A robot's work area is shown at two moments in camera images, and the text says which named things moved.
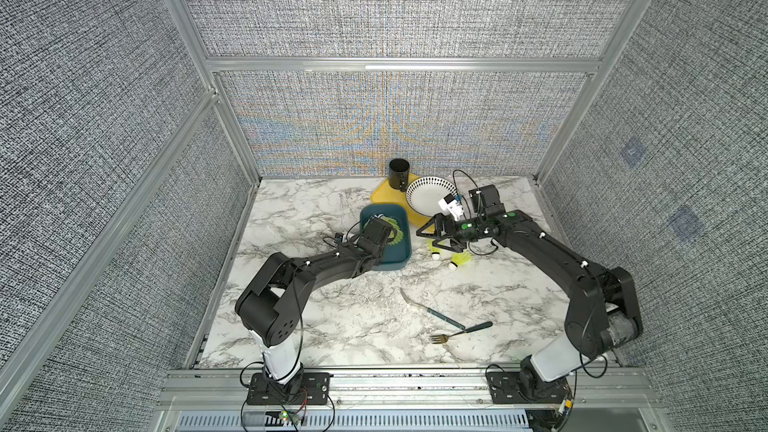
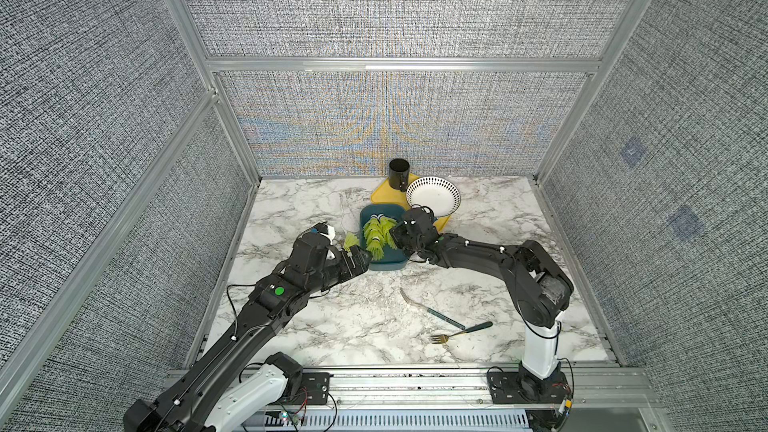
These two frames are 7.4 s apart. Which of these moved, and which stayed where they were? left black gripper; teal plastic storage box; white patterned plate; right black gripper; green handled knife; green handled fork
Moved: right black gripper; left black gripper
Stayed: green handled knife; green handled fork; white patterned plate; teal plastic storage box
